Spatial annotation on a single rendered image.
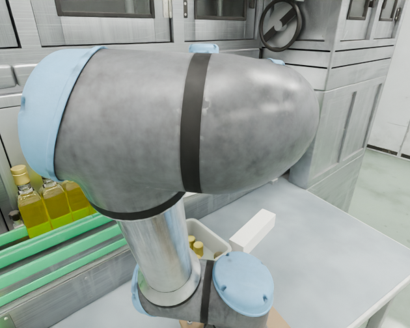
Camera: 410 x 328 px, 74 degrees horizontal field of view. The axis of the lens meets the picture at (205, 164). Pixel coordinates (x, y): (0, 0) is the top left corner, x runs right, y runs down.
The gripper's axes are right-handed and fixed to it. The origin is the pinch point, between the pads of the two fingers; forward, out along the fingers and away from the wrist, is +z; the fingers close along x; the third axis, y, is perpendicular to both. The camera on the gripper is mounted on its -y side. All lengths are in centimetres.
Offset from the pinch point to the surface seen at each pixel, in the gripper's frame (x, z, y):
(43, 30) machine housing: 35, -38, -29
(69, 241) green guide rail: 11.2, 16.9, -36.9
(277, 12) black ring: 39, -45, 64
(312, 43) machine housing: 21, -33, 68
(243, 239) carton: -5.1, 28.2, 15.2
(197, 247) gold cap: -0.4, 27.9, -0.7
